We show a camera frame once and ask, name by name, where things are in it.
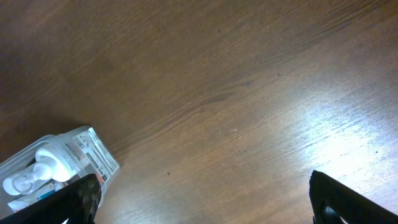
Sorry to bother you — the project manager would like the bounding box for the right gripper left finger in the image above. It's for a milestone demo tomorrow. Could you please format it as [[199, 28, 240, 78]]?
[[1, 174, 102, 224]]

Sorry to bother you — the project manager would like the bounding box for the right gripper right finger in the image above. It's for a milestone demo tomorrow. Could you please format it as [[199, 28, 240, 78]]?
[[309, 170, 397, 224]]

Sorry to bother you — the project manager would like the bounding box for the orange tube white cap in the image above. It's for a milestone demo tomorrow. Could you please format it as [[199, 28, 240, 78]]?
[[7, 181, 68, 213]]

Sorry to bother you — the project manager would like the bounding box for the clear plastic container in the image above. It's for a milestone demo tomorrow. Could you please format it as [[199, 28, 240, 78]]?
[[1, 126, 121, 218]]

